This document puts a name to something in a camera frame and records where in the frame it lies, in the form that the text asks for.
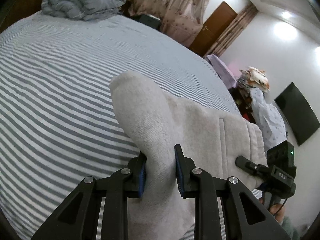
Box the light grey pants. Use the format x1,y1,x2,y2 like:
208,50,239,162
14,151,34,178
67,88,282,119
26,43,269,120
110,71,266,239

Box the person's right hand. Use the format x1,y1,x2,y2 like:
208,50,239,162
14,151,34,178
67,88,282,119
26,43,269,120
268,203,285,224

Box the pile of clothes on chair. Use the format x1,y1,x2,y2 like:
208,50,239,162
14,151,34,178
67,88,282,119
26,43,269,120
226,67,287,151

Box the blue white striped bed sheet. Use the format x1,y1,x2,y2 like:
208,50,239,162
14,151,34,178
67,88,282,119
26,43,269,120
1,12,238,239

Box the purple cloth covered furniture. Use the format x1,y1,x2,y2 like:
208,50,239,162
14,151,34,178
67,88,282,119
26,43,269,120
204,54,237,89

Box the brown wooden door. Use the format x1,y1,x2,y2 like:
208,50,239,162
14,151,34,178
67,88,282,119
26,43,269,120
189,2,237,57

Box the floral beige curtain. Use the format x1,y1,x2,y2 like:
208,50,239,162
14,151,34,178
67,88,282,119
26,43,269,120
129,0,209,47

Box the black bedside box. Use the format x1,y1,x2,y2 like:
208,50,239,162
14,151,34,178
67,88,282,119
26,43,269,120
131,14,161,31

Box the black wall television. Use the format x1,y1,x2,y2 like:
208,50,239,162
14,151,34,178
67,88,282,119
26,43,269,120
274,83,319,146

